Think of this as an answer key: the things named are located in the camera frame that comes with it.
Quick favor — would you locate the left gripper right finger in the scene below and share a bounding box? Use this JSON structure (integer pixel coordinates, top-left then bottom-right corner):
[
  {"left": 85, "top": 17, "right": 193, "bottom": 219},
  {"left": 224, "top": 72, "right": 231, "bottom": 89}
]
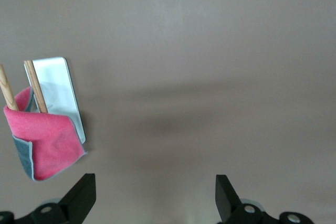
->
[{"left": 215, "top": 174, "right": 278, "bottom": 224}]

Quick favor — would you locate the pink and grey towel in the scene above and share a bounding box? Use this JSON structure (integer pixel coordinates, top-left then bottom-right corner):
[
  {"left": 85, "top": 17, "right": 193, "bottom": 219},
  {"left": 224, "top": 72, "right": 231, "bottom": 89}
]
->
[{"left": 3, "top": 86, "right": 88, "bottom": 182}]

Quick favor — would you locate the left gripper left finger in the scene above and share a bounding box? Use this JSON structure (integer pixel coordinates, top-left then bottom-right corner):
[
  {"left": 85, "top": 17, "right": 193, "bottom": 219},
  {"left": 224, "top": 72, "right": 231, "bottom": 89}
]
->
[{"left": 28, "top": 173, "right": 97, "bottom": 224}]

